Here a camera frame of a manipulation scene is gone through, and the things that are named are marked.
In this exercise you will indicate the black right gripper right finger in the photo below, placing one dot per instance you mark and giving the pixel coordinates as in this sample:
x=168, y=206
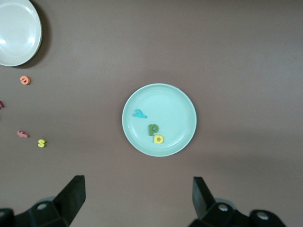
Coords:
x=204, y=208

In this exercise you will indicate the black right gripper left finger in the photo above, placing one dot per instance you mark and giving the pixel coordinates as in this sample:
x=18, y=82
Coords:
x=66, y=205

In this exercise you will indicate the green letter d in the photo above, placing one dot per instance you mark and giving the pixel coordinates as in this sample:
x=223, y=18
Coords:
x=150, y=132

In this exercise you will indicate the teal letter y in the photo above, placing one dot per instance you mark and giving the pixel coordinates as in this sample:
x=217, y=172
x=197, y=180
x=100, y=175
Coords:
x=141, y=115

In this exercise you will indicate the yellow letter s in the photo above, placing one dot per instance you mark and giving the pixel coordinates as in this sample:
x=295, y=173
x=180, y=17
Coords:
x=41, y=143

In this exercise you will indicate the pink letter f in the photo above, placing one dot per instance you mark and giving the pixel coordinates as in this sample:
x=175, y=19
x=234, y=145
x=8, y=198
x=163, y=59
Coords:
x=23, y=134

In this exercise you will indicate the green plate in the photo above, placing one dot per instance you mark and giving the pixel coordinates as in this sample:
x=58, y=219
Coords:
x=175, y=106

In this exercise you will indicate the dark red letter k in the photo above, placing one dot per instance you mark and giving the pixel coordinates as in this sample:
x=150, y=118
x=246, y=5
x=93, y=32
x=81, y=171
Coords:
x=1, y=105

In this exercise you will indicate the orange letter e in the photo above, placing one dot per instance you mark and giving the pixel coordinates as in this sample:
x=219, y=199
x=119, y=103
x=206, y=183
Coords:
x=21, y=80

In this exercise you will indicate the brown table cover sheet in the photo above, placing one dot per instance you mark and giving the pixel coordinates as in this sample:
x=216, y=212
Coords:
x=236, y=59

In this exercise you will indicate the beige plate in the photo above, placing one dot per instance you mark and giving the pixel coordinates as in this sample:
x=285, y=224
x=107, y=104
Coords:
x=16, y=30

